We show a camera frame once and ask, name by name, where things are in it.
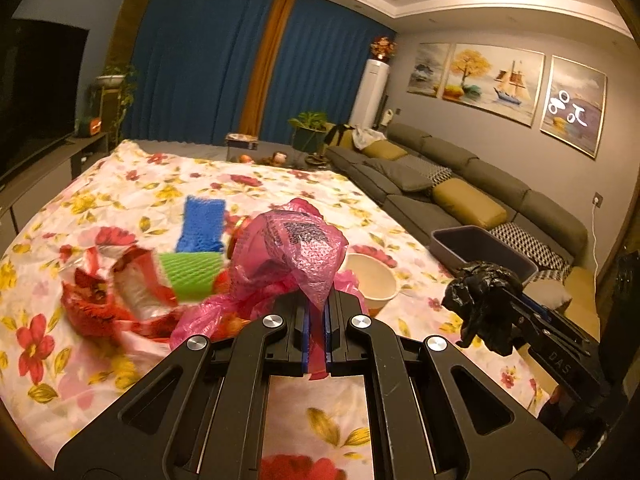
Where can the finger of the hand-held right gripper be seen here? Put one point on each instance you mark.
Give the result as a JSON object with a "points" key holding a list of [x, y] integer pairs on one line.
{"points": [[550, 322]]}

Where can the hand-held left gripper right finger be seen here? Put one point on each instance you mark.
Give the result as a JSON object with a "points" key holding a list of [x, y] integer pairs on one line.
{"points": [[327, 345]]}

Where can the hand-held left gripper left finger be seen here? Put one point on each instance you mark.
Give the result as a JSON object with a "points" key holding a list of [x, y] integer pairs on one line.
{"points": [[305, 345]]}

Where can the black plastic bag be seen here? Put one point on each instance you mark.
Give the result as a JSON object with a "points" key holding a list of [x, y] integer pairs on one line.
{"points": [[480, 300]]}

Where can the beige bowl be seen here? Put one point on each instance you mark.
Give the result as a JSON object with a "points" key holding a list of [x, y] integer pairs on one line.
{"points": [[372, 285]]}

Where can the pink plastic bag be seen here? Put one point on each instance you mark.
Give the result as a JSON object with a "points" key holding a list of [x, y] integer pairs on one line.
{"points": [[295, 245]]}

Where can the grey plastic bin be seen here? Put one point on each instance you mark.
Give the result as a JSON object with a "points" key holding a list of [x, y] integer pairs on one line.
{"points": [[450, 247]]}

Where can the green foam net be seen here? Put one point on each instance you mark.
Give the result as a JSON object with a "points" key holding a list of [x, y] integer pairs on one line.
{"points": [[192, 275]]}

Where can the red and white plastic bag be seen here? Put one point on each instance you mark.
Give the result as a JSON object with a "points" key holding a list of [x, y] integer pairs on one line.
{"points": [[90, 310]]}

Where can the grey and mustard cushion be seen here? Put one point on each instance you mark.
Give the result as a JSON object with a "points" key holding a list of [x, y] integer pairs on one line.
{"points": [[545, 292]]}

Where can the mustard sofa cover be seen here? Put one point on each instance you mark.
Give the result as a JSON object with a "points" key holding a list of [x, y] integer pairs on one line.
{"points": [[582, 290]]}

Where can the large houndstooth cushion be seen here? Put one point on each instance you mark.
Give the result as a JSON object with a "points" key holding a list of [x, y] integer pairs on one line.
{"points": [[530, 247]]}

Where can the red shiny wrapper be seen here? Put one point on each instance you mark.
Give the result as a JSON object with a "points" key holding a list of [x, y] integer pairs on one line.
{"points": [[240, 227]]}

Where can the large mustard cushion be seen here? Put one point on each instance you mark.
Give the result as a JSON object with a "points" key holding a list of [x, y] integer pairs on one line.
{"points": [[467, 202]]}

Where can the grey sectional sofa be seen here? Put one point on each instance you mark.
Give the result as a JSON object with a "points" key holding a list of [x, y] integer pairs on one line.
{"points": [[400, 205]]}

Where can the blue foam net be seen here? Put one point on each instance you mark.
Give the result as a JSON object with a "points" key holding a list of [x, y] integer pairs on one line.
{"points": [[200, 225]]}

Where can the flat grey cushion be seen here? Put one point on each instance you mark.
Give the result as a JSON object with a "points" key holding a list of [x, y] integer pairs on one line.
{"points": [[400, 175]]}

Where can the small houndstooth cushion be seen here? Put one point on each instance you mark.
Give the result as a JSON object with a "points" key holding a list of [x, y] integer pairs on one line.
{"points": [[440, 172]]}

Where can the small mustard cushion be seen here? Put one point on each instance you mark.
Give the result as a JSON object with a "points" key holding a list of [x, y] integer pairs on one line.
{"points": [[382, 150]]}

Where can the white cloth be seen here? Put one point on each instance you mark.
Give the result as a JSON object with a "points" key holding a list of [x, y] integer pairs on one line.
{"points": [[369, 136]]}

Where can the floral blanket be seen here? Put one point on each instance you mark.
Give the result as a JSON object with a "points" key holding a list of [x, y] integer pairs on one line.
{"points": [[150, 195]]}

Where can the green potted plant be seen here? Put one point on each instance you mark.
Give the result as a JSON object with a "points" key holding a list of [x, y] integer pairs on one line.
{"points": [[307, 127]]}

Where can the purple sky painting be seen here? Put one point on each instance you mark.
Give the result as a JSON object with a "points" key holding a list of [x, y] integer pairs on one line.
{"points": [[572, 105]]}

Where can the small white appliance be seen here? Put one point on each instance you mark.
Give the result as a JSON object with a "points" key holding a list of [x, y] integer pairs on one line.
{"points": [[386, 117]]}

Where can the tree and ship painting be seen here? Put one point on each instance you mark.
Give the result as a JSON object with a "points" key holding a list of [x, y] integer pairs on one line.
{"points": [[490, 82]]}

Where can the white standing air conditioner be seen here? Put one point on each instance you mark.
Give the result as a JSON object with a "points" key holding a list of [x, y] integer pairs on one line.
{"points": [[369, 95]]}

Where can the orange curtain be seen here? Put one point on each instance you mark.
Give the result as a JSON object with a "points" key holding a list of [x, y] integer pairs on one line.
{"points": [[265, 70]]}

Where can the grey landscape painting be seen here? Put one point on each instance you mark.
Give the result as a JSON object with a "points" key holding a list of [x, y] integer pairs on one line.
{"points": [[427, 67]]}

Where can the narrow blue curtain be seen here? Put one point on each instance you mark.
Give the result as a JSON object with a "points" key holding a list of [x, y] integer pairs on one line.
{"points": [[325, 60]]}

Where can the artificial flower arrangement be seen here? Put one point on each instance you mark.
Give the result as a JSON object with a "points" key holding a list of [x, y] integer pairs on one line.
{"points": [[384, 49]]}

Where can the wide blue curtain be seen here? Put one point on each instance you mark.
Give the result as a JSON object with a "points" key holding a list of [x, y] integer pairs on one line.
{"points": [[200, 60]]}

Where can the grey television cabinet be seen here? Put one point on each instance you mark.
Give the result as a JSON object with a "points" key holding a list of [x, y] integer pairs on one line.
{"points": [[45, 170]]}

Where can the trailing potted plant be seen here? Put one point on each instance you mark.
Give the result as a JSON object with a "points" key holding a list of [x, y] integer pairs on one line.
{"points": [[117, 85]]}

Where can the black television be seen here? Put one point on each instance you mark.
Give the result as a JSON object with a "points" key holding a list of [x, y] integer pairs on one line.
{"points": [[35, 95]]}

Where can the wall socket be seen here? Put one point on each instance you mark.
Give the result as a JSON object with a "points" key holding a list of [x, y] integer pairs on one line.
{"points": [[597, 201]]}

